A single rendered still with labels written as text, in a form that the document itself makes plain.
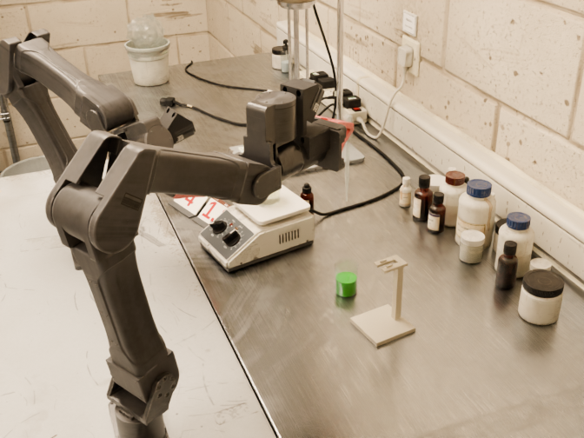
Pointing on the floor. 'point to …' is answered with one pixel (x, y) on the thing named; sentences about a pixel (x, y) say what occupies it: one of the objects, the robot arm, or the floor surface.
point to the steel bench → (370, 297)
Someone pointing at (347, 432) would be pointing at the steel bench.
